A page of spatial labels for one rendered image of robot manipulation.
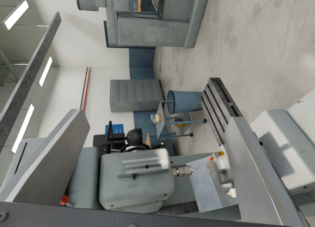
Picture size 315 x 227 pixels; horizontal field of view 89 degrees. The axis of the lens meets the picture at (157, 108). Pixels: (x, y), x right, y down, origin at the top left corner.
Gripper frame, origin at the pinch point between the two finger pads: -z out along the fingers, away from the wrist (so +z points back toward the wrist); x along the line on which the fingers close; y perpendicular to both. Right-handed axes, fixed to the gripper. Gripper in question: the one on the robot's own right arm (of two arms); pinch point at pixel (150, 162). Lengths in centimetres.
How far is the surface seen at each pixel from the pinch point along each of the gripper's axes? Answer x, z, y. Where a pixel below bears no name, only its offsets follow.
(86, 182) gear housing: 28, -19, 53
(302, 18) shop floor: -111, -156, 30
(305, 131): -63, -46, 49
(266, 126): -49, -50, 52
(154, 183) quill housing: 3, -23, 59
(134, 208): 13, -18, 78
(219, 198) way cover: -36, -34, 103
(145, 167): 7, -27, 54
